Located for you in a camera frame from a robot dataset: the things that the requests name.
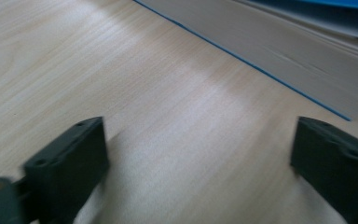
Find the blue folder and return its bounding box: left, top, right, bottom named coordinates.
left=250, top=0, right=358, bottom=43

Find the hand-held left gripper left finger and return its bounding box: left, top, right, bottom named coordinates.
left=22, top=116, right=111, bottom=224

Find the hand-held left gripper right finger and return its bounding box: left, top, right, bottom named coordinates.
left=290, top=116, right=358, bottom=224

